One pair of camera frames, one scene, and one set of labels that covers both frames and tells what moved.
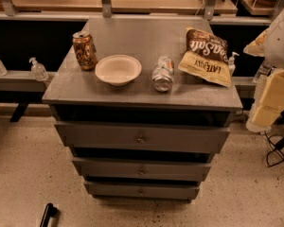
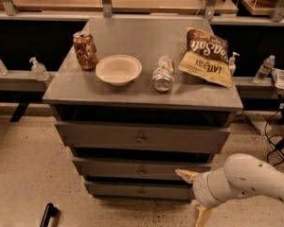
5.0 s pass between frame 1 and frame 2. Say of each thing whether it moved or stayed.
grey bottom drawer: stayed
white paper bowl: stayed
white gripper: moved
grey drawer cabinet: stayed
